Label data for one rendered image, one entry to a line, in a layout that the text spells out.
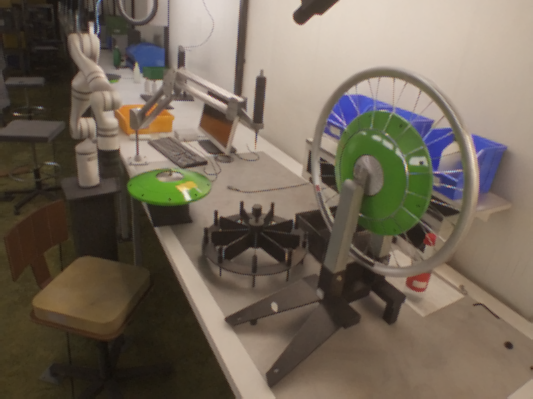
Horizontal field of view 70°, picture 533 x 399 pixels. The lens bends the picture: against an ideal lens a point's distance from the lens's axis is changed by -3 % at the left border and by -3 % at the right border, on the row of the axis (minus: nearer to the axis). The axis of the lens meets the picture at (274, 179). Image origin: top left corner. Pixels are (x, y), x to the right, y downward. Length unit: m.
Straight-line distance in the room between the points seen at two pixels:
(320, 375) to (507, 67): 1.07
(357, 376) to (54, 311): 1.12
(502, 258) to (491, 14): 0.80
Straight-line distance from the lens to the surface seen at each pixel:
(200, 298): 1.21
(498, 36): 1.48
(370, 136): 0.97
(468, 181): 0.85
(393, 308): 1.19
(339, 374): 1.06
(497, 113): 1.46
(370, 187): 0.98
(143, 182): 1.50
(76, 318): 1.65
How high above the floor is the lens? 1.70
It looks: 23 degrees down
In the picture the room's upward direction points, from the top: 6 degrees clockwise
